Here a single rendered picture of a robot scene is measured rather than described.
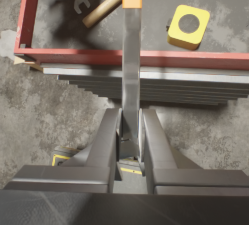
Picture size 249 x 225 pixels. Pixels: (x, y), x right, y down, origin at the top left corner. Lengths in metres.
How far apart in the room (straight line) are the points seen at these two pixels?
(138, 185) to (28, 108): 1.10
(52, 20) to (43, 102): 1.10
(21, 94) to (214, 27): 1.54
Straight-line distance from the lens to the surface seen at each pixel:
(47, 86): 1.59
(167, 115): 1.31
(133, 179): 1.04
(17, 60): 1.55
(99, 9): 0.48
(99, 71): 0.48
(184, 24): 0.43
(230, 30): 0.49
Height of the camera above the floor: 1.31
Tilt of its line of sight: 79 degrees down
